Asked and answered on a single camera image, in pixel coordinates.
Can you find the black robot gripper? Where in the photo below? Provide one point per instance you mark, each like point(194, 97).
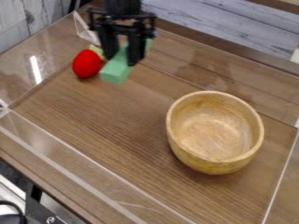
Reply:
point(121, 17)

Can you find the green rectangular block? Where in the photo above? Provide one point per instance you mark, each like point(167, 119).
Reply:
point(117, 70)

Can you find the light wooden bowl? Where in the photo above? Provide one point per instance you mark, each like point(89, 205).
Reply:
point(215, 132)

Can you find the red toy strawberry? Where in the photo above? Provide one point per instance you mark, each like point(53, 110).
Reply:
point(89, 62)

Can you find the clear acrylic corner bracket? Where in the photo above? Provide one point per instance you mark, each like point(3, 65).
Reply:
point(83, 30)

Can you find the clear acrylic tray wall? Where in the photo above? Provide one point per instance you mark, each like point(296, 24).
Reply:
point(89, 188)

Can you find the black metal table frame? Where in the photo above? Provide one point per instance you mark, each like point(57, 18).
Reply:
point(37, 213)

